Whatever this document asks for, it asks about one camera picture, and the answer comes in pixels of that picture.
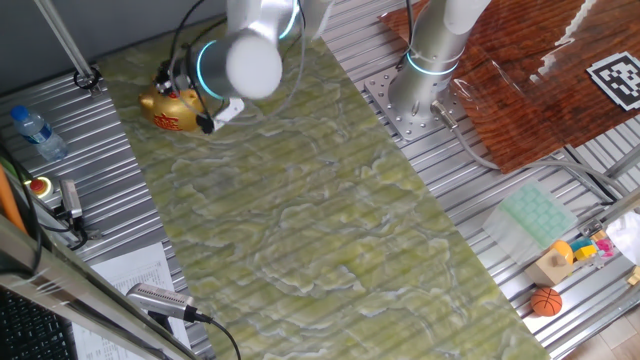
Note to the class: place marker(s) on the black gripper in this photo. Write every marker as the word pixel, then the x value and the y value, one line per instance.
pixel 177 77

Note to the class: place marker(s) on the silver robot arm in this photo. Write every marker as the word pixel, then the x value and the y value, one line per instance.
pixel 250 65

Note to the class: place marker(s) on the golden piggy bank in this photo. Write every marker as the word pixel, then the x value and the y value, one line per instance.
pixel 170 115

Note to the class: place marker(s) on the clear plastic water bottle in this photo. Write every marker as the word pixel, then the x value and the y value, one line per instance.
pixel 42 137

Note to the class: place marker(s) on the red emergency stop button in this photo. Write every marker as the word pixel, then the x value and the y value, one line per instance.
pixel 37 186

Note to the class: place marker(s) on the printed white paper sheet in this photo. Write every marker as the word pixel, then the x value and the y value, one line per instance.
pixel 135 270

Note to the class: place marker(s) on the orange rod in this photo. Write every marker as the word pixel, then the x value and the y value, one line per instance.
pixel 10 205

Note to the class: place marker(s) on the green marble pattern mat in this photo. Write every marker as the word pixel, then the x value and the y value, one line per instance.
pixel 325 250

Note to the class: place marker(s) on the black keyboard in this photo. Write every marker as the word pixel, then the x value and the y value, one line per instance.
pixel 30 335

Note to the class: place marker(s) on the translucent green grid tray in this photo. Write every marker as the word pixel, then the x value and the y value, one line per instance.
pixel 535 215

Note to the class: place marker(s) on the small wooden block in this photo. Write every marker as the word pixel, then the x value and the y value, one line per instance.
pixel 547 270

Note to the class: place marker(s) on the small orange basketball toy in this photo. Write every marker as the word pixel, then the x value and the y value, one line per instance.
pixel 546 301

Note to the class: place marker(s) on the black white marker tag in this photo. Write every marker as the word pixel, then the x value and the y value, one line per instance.
pixel 620 80

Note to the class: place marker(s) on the teal and yellow toy block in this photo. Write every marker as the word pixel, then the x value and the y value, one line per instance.
pixel 584 252

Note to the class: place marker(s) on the small orange toy block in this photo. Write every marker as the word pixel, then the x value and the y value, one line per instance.
pixel 598 235

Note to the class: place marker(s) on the pink toy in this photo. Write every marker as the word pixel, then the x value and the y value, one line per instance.
pixel 605 247

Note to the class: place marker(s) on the white plastic bag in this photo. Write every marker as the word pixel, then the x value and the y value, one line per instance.
pixel 627 235

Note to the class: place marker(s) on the yellow wooden block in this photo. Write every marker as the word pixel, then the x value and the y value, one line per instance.
pixel 635 276

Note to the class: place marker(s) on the aluminium frame bracket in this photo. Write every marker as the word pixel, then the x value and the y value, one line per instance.
pixel 62 37

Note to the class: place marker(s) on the silver camera on stand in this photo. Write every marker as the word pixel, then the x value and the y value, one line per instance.
pixel 160 299

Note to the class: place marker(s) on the aluminium frame beam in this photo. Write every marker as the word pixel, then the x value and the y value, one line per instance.
pixel 75 295

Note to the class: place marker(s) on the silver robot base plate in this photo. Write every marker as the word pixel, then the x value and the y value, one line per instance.
pixel 415 127

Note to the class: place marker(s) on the aluminium frame bar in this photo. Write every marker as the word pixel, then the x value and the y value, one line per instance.
pixel 625 162
pixel 620 207

